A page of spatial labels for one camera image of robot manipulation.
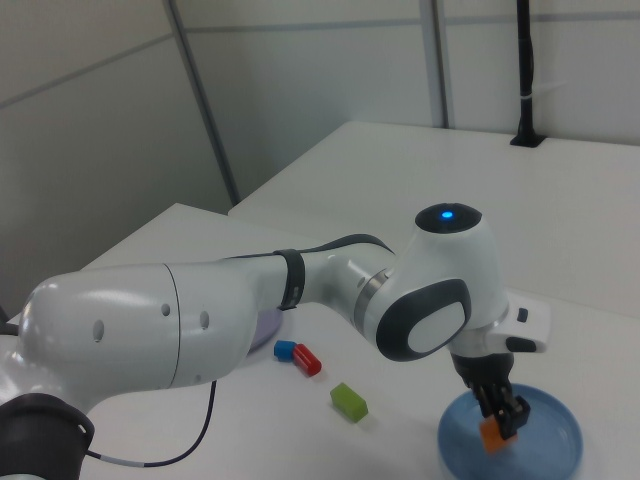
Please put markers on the grey partition post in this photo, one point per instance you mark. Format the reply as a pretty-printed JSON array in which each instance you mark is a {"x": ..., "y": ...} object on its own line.
[
  {"x": 200, "y": 95},
  {"x": 441, "y": 65}
]

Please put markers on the blue plate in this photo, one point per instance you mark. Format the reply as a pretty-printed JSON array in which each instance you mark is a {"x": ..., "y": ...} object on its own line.
[{"x": 545, "y": 440}]

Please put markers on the blue block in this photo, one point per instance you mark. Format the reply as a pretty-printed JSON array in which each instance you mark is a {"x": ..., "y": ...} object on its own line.
[{"x": 283, "y": 350}]

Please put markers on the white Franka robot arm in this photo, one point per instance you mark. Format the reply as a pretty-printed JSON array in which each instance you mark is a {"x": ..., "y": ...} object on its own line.
[{"x": 125, "y": 325}]

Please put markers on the green rectangular block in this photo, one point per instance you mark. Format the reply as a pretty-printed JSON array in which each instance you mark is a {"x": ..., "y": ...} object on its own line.
[{"x": 348, "y": 402}]

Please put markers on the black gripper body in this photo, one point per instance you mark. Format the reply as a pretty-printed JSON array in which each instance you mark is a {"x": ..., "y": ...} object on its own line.
[{"x": 482, "y": 367}]

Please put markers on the black pole with base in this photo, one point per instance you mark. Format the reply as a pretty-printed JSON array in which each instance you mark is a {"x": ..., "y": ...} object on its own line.
[{"x": 525, "y": 60}]

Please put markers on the orange block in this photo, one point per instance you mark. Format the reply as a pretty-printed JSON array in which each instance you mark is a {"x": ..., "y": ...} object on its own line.
[{"x": 491, "y": 437}]

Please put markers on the red cylinder block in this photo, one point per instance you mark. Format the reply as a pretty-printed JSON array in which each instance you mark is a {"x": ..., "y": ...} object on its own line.
[{"x": 306, "y": 359}]

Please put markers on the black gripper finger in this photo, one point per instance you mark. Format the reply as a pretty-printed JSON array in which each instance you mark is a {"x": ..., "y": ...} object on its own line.
[
  {"x": 514, "y": 417},
  {"x": 484, "y": 400}
]

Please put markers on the purple plate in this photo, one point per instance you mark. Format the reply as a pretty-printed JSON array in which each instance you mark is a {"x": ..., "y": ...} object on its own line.
[{"x": 267, "y": 325}]

